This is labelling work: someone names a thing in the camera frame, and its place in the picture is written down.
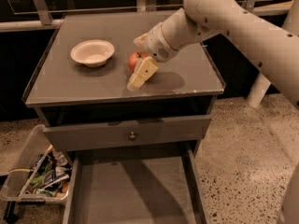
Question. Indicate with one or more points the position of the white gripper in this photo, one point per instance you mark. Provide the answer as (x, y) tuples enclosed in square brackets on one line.
[(156, 45)]

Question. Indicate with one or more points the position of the red apple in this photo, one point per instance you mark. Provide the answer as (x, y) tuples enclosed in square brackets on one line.
[(135, 57)]

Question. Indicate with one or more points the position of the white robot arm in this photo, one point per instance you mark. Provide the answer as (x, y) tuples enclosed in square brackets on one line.
[(274, 51)]

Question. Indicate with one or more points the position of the grey drawer cabinet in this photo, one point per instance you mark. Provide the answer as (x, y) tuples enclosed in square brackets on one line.
[(63, 92)]

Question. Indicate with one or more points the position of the round metal drawer knob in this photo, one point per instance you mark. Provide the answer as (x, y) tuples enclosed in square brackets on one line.
[(132, 136)]

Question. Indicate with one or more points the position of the grey top drawer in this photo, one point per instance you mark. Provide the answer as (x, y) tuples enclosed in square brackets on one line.
[(115, 134)]

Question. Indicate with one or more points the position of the open grey middle drawer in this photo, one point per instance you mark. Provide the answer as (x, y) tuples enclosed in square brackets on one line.
[(151, 184)]

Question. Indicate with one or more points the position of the white paper bowl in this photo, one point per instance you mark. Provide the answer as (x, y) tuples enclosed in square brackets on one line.
[(92, 53)]

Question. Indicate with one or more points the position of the metal railing with glass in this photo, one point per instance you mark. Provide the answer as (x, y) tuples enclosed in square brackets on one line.
[(26, 15)]

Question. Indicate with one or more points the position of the snack packets in bin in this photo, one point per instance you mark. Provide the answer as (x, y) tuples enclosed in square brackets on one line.
[(49, 176)]

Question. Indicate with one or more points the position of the clear plastic bin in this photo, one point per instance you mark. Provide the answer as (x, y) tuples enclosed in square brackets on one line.
[(36, 143)]

